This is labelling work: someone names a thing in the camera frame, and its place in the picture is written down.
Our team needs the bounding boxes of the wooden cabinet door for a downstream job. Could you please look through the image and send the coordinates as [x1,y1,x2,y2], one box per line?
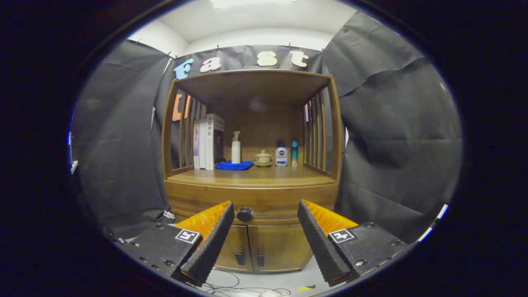
[214,225,253,273]
[247,225,314,273]

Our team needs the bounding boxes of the lavender book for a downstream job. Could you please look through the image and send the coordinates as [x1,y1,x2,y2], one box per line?
[193,120,200,169]

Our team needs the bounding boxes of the thin white book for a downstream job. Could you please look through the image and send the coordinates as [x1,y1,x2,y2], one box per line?
[199,119,207,170]

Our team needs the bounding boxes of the thick white book dark cover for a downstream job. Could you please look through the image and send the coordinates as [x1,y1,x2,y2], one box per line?
[205,113,225,170]

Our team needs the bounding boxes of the white pump bottle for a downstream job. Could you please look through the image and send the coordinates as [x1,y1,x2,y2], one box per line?
[231,131,241,165]

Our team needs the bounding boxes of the wooden drawer with black knob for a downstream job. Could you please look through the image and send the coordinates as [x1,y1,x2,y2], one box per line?
[165,181,339,225]

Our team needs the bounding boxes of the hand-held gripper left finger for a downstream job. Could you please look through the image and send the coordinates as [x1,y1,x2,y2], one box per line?
[120,200,235,287]

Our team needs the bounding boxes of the blue folded cloth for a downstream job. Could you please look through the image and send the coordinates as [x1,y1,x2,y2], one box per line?
[215,160,254,171]

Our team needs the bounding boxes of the wooden cabinet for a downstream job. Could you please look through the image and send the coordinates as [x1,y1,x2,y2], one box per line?
[162,69,343,274]

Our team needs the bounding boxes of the black floor cables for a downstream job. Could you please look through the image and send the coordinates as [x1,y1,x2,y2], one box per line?
[202,267,291,297]

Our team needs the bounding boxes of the white bottle blue cap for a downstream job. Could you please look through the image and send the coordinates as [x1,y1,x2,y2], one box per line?
[275,141,288,167]

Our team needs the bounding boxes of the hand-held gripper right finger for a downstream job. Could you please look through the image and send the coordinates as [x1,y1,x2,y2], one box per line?
[297,199,409,287]

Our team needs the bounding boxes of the wooden countertop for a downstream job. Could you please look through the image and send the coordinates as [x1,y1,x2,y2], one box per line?
[167,165,335,186]

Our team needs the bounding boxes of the beige lidded tea cup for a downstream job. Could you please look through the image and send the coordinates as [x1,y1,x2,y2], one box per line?
[254,150,273,167]

